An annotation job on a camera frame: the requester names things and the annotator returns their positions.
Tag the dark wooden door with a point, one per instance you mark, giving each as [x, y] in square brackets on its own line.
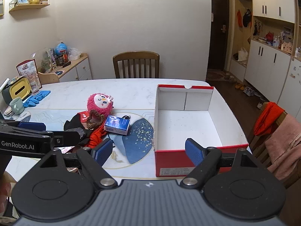
[217, 40]

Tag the blue printed table mat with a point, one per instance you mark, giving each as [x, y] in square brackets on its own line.
[136, 141]

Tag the white shoes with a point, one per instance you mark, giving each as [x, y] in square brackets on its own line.
[261, 104]

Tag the red cloth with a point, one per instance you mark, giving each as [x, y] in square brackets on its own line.
[96, 134]

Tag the white cabinet unit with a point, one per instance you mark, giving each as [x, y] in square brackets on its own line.
[265, 61]

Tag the wooden sideboard with white drawers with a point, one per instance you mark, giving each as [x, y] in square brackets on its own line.
[80, 69]

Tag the white tote bag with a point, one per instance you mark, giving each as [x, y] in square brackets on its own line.
[243, 54]

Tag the blue cloth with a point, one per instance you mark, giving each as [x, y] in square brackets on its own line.
[35, 98]

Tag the person's left forearm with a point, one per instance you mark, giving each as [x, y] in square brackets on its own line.
[6, 188]

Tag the red framed picture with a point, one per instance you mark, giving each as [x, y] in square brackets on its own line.
[24, 68]

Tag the red envelope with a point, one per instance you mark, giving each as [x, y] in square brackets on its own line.
[82, 116]

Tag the small blue card box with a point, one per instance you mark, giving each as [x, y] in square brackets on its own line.
[117, 124]

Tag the orange cloth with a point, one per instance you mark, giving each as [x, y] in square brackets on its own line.
[268, 117]

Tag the wooden wall shelf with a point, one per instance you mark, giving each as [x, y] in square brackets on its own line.
[28, 7]

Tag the wooden chair with draped cloths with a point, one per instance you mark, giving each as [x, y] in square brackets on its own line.
[258, 146]

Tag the white plastic bag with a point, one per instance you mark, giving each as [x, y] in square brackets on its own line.
[74, 54]

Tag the drinking glass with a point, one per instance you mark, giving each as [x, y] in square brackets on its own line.
[34, 84]

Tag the pink plush bird toy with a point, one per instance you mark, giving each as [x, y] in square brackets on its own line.
[100, 102]

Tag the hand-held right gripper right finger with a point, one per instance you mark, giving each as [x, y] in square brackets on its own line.
[192, 151]

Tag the pink fringed scarf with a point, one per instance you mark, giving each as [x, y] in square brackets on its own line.
[284, 146]

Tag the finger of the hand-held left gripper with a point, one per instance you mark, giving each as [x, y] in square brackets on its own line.
[31, 126]
[68, 138]

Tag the brown scrunchie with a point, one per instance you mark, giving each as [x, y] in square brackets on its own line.
[89, 121]

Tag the wooden dining chair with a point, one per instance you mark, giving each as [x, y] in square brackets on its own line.
[135, 58]

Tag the red and white shoe box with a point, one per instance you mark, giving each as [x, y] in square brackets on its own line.
[188, 127]

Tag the yellow slippers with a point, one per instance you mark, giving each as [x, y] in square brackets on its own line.
[240, 86]

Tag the black dotted sock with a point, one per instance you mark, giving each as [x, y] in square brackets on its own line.
[73, 122]

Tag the blue globe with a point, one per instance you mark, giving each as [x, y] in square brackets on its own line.
[61, 48]

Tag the patterned door mat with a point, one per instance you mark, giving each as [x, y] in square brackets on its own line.
[217, 75]

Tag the black hanging bag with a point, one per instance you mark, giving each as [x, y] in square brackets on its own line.
[247, 17]

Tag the yellow and grey tissue box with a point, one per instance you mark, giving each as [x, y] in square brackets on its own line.
[18, 89]

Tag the grey shoes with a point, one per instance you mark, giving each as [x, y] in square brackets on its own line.
[249, 91]

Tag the green mug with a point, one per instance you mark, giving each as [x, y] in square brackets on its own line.
[17, 106]

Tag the orange hanging garment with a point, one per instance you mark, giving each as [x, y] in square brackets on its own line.
[239, 18]

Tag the small wooden child chair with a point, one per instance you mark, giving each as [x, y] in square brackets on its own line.
[48, 77]

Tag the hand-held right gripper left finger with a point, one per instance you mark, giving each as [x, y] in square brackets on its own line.
[103, 151]

